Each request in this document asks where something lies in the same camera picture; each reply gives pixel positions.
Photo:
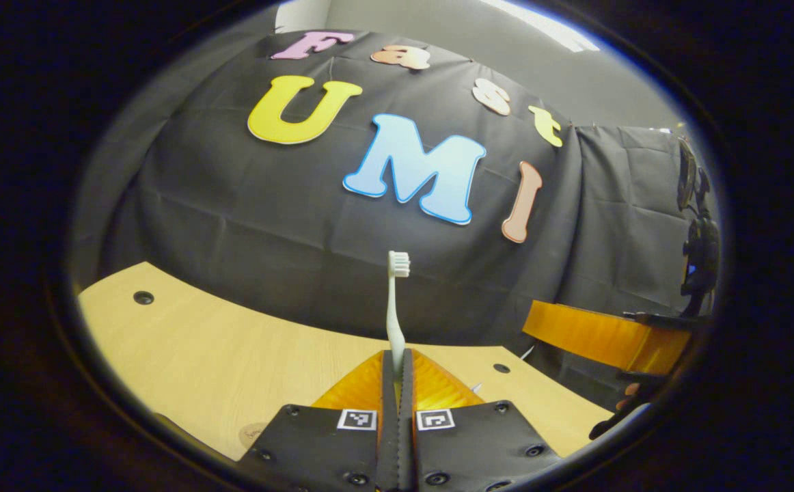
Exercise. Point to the black equipment stand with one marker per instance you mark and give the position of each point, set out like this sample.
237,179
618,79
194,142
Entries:
701,246

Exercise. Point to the round brown coaster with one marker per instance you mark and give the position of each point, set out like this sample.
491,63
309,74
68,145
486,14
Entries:
253,434

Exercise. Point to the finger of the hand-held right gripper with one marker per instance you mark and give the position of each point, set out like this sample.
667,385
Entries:
595,335
643,376

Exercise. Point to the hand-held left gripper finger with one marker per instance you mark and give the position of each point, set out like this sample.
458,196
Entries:
389,437
406,437

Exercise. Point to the black backdrop cloth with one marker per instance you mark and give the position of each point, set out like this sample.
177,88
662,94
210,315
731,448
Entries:
288,225

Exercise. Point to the white toothbrush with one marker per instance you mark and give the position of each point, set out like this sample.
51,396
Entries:
394,321

